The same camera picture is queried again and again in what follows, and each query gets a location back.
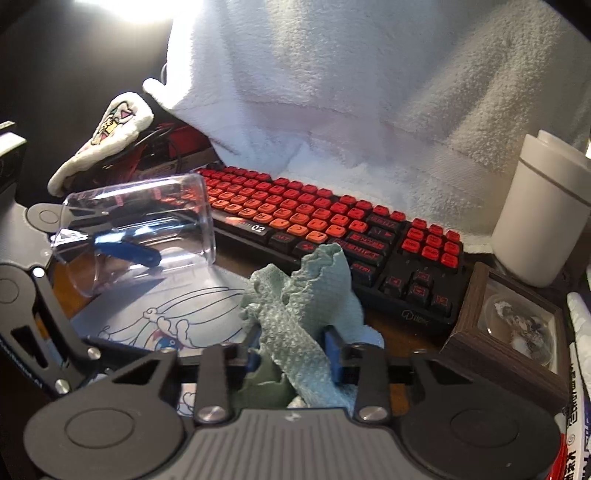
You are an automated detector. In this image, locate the brown wooden picture frame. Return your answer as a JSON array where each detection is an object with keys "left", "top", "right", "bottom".
[{"left": 441, "top": 262, "right": 570, "bottom": 414}]

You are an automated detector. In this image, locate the white marker pen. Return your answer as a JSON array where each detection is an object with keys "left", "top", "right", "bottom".
[{"left": 547, "top": 292, "right": 590, "bottom": 479}]

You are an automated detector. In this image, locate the teal cleaning cloth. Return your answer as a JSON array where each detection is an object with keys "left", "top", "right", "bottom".
[{"left": 230, "top": 243, "right": 385, "bottom": 411}]

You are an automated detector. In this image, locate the anime print mouse pad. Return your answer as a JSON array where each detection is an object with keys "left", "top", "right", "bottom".
[{"left": 71, "top": 264, "right": 260, "bottom": 418}]

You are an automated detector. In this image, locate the clear plastic measuring cup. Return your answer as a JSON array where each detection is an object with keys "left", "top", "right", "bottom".
[{"left": 51, "top": 173, "right": 216, "bottom": 297}]

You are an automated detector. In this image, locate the red and black keyboard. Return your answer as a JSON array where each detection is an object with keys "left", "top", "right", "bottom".
[{"left": 198, "top": 164, "right": 470, "bottom": 337}]

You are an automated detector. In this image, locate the white embroidered plush cloth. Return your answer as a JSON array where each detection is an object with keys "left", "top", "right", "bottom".
[{"left": 47, "top": 92, "right": 154, "bottom": 197}]

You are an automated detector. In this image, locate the large white towel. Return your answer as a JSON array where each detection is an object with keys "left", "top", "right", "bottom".
[{"left": 143, "top": 1, "right": 590, "bottom": 253}]

